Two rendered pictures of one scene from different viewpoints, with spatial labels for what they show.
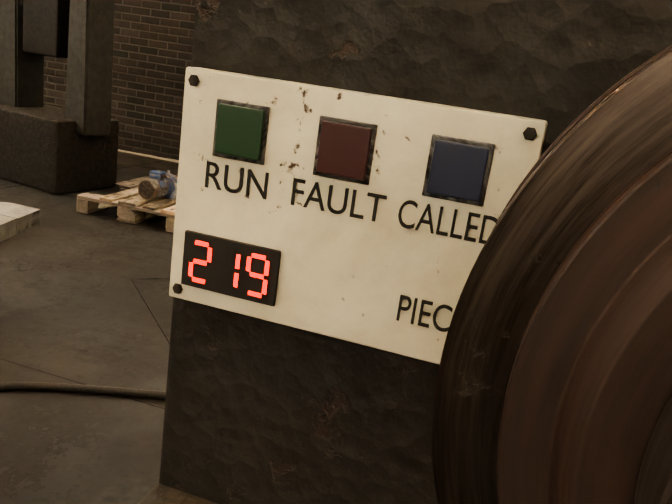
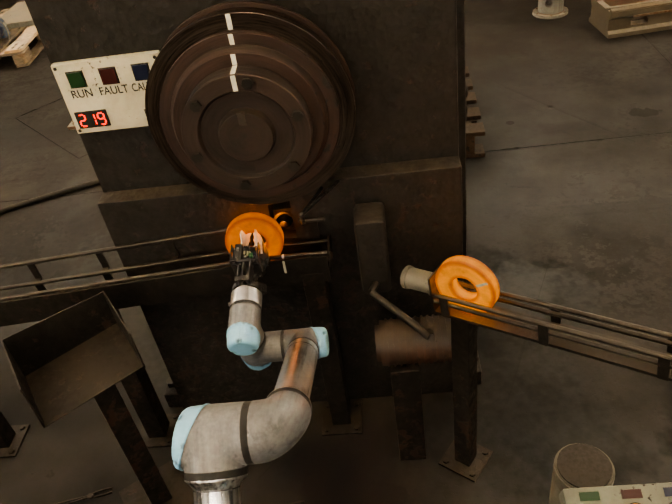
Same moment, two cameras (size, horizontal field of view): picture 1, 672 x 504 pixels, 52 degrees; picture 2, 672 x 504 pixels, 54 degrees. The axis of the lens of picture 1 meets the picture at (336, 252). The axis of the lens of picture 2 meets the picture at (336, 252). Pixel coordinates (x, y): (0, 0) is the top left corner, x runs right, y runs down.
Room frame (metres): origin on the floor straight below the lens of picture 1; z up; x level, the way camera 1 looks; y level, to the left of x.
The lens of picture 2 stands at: (-1.11, -0.20, 1.77)
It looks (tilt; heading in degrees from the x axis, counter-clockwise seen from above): 38 degrees down; 350
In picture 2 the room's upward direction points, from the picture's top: 9 degrees counter-clockwise
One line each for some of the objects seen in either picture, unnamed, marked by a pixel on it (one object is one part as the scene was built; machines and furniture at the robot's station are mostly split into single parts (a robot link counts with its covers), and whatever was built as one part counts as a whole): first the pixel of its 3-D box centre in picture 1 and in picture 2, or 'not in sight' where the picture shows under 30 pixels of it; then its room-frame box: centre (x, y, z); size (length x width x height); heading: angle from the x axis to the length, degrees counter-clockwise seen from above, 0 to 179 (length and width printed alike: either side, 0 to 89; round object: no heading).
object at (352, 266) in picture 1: (338, 217); (116, 93); (0.49, 0.00, 1.15); 0.26 x 0.02 x 0.18; 74
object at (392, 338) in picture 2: not in sight; (420, 389); (0.07, -0.58, 0.27); 0.22 x 0.13 x 0.53; 74
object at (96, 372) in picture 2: not in sight; (114, 429); (0.18, 0.27, 0.36); 0.26 x 0.20 x 0.72; 109
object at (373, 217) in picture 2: not in sight; (372, 247); (0.24, -0.53, 0.68); 0.11 x 0.08 x 0.24; 164
